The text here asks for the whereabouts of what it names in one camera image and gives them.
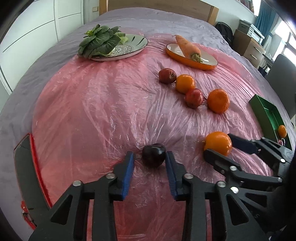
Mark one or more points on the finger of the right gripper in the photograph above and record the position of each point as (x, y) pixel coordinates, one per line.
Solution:
(245, 143)
(222, 162)

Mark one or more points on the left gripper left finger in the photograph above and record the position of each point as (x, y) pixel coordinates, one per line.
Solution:
(68, 218)

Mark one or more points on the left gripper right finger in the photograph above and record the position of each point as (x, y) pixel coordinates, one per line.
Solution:
(210, 206)

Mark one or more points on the dark plum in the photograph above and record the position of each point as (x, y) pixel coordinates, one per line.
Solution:
(153, 155)

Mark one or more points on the small orange back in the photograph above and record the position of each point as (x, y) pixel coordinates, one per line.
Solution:
(184, 83)

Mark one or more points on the dark red apple back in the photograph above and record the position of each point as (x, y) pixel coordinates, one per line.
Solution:
(167, 76)

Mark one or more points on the green rectangular tray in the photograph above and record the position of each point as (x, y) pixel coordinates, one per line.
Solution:
(269, 119)

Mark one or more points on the grey office chair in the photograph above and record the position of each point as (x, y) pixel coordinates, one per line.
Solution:
(281, 78)

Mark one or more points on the pink plastic sheet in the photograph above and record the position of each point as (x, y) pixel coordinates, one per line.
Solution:
(90, 114)

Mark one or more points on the red-cased smartphone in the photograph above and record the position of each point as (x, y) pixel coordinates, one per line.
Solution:
(33, 191)

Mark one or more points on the wooden drawer cabinet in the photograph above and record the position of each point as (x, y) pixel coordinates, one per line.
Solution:
(247, 47)

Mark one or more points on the orange oval dish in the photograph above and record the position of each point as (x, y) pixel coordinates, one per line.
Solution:
(208, 61)

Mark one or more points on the purple bed sheet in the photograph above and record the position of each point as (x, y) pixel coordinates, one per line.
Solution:
(17, 113)

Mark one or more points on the orange carrot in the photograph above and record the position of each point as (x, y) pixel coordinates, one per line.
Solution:
(188, 49)

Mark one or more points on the black backpack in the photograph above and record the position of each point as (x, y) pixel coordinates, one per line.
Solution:
(226, 32)

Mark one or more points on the teal curtain right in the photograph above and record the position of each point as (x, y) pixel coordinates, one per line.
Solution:
(265, 19)

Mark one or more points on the row of books on shelf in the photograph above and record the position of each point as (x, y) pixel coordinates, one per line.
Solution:
(248, 4)

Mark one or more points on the patterned grey plate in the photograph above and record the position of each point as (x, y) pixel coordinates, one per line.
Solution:
(134, 45)

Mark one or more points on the green leafy bok choy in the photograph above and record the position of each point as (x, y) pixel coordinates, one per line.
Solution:
(101, 41)

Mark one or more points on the wooden headboard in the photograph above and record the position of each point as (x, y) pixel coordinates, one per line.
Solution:
(193, 8)

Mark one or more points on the white wardrobe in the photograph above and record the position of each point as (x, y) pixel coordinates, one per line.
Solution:
(38, 28)

